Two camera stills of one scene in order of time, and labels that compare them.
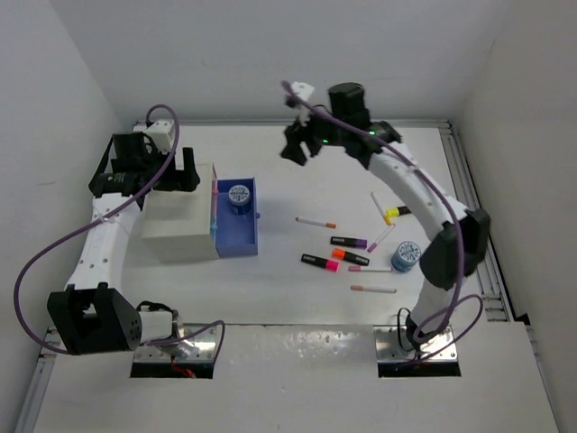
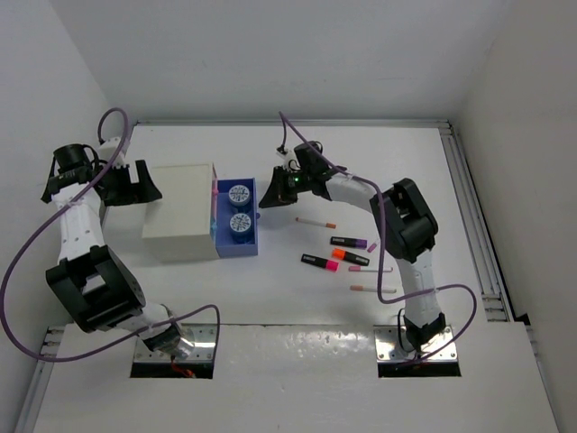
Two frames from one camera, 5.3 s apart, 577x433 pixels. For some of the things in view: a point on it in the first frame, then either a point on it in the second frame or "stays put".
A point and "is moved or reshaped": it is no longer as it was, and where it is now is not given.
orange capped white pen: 322,224 stays put
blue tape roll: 405,255 is moved or reshaped
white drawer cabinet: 182,225 stays put
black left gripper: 180,179 -> 140,192
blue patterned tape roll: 239,195 stays put
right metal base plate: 389,348 stays put
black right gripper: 293,149 -> 278,193
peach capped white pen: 363,288 stays put
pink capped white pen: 370,269 stays put
